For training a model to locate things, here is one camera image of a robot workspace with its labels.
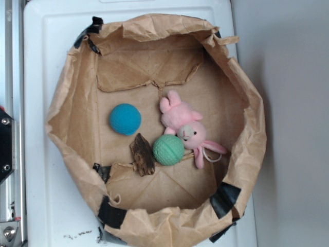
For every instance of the blue foam ball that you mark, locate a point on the blue foam ball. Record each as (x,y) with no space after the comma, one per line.
(125,119)

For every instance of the green foam ball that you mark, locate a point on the green foam ball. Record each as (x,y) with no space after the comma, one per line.
(168,150)

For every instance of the pink plush bunny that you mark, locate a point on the pink plush bunny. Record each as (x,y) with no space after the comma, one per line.
(180,119)

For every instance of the dark wood bark piece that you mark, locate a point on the dark wood bark piece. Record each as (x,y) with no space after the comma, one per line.
(143,155)

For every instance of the brown paper bag tray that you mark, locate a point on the brown paper bag tray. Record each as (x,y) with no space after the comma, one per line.
(137,62)

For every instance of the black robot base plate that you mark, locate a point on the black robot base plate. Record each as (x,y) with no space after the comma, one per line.
(6,145)

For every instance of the aluminium frame rail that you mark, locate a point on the aluminium frame rail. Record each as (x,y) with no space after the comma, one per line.
(13,190)

